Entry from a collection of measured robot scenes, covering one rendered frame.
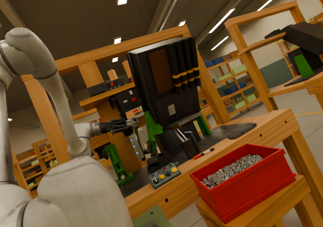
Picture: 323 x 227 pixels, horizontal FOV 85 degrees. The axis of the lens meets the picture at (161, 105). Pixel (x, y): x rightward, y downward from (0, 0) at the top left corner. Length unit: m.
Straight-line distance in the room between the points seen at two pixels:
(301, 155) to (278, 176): 0.70
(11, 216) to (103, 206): 0.18
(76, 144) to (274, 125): 1.16
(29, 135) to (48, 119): 10.21
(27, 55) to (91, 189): 0.56
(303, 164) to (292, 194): 0.70
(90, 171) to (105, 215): 0.09
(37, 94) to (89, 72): 0.40
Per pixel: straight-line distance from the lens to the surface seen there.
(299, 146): 1.45
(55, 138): 1.51
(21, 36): 0.81
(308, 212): 0.88
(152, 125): 1.13
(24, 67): 0.84
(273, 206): 0.75
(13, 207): 0.53
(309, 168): 1.51
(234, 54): 7.53
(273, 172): 0.77
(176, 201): 0.96
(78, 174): 0.44
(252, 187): 0.73
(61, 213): 0.44
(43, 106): 1.55
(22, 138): 11.83
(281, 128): 1.34
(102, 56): 1.61
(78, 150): 1.06
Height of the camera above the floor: 1.21
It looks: 3 degrees up
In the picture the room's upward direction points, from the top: 25 degrees counter-clockwise
